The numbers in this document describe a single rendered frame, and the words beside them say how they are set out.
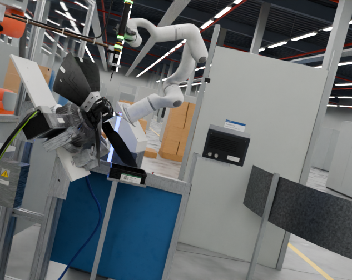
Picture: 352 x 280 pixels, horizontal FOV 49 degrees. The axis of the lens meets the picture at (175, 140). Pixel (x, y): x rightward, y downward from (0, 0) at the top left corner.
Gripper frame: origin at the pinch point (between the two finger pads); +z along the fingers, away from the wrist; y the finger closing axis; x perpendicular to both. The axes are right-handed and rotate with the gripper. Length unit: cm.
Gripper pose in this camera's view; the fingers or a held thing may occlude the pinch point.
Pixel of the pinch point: (122, 28)
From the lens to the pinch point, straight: 218.9
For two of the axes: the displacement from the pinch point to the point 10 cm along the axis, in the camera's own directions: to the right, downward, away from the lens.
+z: -1.2, 0.5, -9.9
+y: -9.7, -2.4, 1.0
